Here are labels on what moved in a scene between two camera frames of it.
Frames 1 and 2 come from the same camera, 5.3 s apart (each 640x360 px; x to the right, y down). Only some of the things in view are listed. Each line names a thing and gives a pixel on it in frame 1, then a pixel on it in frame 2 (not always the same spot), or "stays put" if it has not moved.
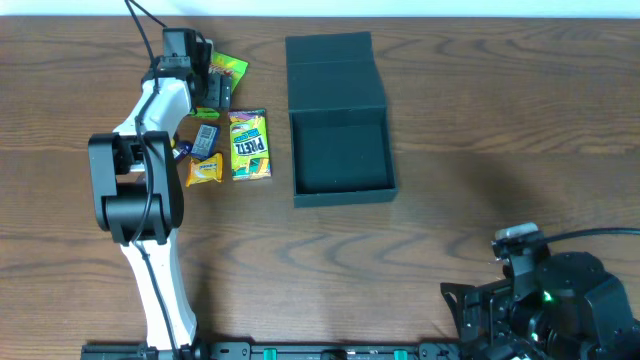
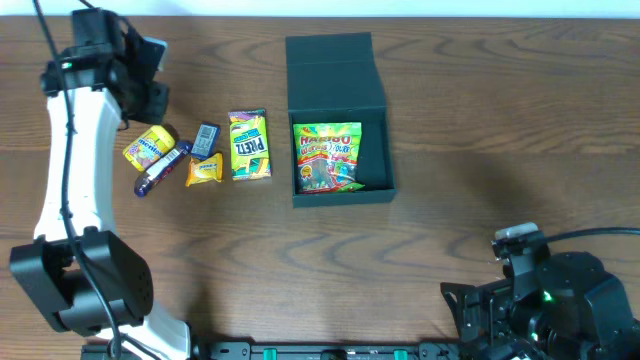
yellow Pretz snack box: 250,142 stays put
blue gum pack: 206,141 stays put
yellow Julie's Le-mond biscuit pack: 202,171 stays put
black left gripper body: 220,91 -> 148,100
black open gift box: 340,141 stays put
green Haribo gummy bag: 239,67 -> 327,156
